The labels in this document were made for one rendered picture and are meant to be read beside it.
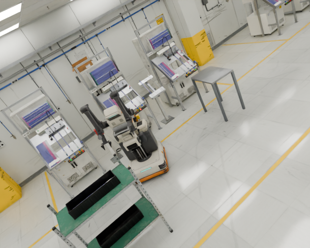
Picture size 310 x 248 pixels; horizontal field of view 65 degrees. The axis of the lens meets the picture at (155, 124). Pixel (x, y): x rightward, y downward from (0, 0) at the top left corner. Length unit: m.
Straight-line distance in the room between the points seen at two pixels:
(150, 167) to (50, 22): 4.08
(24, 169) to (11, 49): 2.75
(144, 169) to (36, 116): 2.20
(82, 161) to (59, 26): 3.15
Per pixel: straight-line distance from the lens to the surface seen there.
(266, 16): 7.69
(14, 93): 6.27
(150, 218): 3.01
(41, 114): 4.82
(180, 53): 5.63
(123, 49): 6.75
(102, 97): 4.99
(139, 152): 4.00
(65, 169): 5.03
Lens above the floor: 2.43
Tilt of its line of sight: 26 degrees down
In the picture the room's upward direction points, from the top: 29 degrees counter-clockwise
